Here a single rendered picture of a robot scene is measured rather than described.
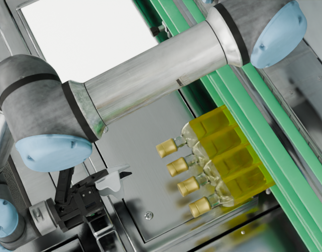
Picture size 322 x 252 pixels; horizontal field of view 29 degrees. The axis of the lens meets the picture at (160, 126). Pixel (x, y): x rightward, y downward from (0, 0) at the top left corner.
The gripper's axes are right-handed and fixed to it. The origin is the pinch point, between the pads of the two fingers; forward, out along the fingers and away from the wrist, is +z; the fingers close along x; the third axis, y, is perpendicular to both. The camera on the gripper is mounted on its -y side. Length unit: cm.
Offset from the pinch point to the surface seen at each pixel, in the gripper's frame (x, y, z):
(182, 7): 1.0, -33.7, 33.3
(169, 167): 2.1, 5.3, 9.6
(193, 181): 2.9, 11.4, 12.9
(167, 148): 1.5, 0.6, 11.3
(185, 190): 2.6, 12.4, 10.2
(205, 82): -4.3, -13.4, 29.5
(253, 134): 7.3, 8.8, 30.0
